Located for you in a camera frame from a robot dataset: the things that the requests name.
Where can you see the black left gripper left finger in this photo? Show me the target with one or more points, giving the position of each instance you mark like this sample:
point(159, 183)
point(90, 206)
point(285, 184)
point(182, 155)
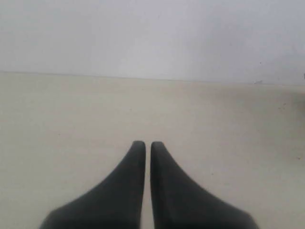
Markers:
point(115, 203)

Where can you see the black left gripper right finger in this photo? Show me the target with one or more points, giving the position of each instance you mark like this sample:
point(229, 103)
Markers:
point(178, 202)

